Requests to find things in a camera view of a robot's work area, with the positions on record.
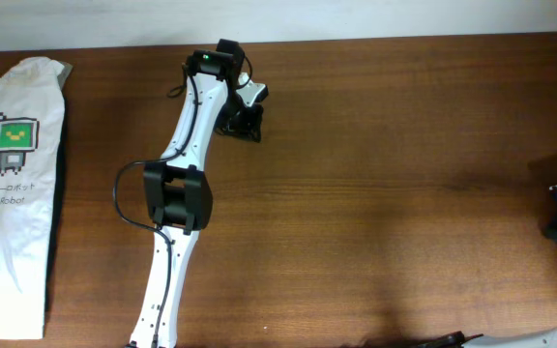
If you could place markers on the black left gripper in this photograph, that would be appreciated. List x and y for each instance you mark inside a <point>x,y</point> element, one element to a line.
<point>242,126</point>

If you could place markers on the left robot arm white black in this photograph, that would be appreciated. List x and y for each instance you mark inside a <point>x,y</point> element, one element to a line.
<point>220,98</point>

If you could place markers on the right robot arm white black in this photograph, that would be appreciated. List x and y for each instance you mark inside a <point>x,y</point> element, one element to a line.
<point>544,339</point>

